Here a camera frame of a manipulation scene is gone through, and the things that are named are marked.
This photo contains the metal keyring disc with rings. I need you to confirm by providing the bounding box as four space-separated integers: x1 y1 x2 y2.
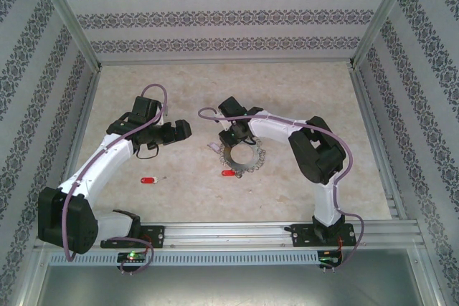
217 140 268 175

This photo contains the left controller board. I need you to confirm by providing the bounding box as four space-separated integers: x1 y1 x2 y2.
117 252 146 264

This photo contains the controller board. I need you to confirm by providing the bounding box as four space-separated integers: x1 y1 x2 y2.
117 252 146 264
318 250 344 266

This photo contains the sheet metal panel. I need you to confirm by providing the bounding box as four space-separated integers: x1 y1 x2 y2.
21 264 442 306

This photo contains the right controller board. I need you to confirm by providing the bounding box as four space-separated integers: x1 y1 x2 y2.
318 250 344 266

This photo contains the thin black cable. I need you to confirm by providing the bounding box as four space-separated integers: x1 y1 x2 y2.
135 140 161 159

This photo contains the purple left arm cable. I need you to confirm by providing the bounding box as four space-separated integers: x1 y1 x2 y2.
63 83 170 275

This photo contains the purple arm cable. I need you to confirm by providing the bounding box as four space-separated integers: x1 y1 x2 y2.
197 107 367 271
63 83 170 275

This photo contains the aluminium back rail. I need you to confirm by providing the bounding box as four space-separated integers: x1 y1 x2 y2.
97 57 354 67

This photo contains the aluminium side rail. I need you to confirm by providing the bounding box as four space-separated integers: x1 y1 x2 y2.
349 64 410 223
49 67 105 224

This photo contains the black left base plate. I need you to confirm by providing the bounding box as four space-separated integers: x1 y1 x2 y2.
100 225 166 249

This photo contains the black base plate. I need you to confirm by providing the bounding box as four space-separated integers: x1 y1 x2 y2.
290 223 359 248
100 225 166 249

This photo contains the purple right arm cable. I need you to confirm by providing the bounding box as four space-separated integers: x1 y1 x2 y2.
197 107 367 271

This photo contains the aluminium mounting rail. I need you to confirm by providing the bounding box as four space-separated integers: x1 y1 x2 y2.
34 221 427 249

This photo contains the slotted metal cable duct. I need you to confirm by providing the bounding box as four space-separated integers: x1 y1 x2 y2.
49 250 321 266

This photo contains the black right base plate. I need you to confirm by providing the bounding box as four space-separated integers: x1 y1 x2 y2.
290 223 359 248

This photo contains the aluminium frame post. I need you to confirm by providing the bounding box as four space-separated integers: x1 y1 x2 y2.
349 0 420 69
30 0 103 70

